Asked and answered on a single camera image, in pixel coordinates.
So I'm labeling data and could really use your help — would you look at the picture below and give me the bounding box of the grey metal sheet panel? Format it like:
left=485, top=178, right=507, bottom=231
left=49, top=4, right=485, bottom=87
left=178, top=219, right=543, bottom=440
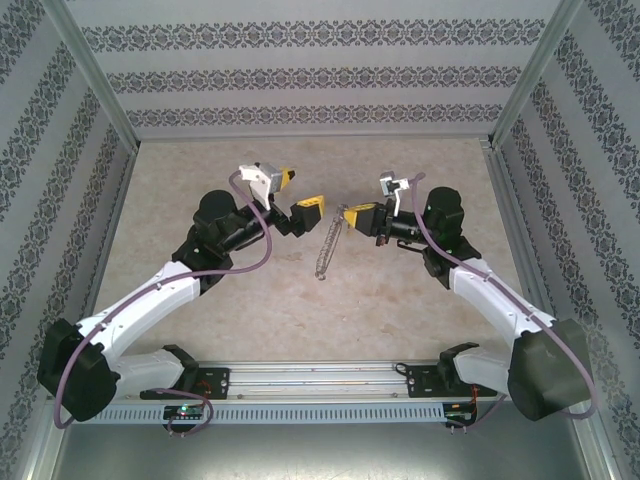
left=19, top=399, right=619, bottom=480

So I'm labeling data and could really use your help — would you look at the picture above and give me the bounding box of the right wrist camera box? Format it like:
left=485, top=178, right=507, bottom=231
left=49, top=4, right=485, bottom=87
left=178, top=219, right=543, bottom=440
left=378, top=171, right=412, bottom=217

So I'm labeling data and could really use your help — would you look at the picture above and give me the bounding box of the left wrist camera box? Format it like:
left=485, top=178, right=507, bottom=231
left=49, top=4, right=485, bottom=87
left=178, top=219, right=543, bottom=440
left=237, top=162, right=282, bottom=214

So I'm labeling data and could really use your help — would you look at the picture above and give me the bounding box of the right circuit board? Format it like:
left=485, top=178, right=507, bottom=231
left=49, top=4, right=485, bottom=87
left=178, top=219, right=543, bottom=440
left=443, top=402, right=479, bottom=426

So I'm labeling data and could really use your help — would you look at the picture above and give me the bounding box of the slotted grey cable duct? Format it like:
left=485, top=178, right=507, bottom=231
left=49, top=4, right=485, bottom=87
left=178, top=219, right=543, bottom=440
left=102, top=403, right=446, bottom=425

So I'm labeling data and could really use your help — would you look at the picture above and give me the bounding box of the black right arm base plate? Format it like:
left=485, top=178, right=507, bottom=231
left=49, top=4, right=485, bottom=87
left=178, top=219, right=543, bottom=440
left=404, top=362, right=499, bottom=400

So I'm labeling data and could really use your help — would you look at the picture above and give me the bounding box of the circuit board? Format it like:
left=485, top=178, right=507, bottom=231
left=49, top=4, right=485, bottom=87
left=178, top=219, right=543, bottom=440
left=443, top=402, right=479, bottom=426
left=163, top=403, right=206, bottom=426

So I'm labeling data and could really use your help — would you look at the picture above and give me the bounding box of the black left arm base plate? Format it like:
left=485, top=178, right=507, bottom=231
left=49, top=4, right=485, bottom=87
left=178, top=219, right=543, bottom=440
left=139, top=367, right=232, bottom=401

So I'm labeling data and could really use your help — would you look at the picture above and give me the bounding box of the aluminium frame post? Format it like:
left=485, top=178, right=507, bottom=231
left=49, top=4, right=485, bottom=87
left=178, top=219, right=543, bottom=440
left=38, top=0, right=140, bottom=149
left=491, top=0, right=587, bottom=149

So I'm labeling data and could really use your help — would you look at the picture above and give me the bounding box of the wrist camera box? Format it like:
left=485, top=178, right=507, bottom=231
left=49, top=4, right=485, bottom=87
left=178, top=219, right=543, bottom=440
left=378, top=171, right=412, bottom=217
left=237, top=162, right=282, bottom=214

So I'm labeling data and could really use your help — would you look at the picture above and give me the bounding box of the aluminium frame rail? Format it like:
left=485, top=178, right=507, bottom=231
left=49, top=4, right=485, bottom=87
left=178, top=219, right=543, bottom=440
left=74, top=142, right=141, bottom=326
left=479, top=139, right=556, bottom=321
left=134, top=128, right=496, bottom=143

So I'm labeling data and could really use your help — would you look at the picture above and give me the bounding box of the left circuit board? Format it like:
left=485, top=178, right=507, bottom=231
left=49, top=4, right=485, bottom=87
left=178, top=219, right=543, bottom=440
left=163, top=403, right=206, bottom=426

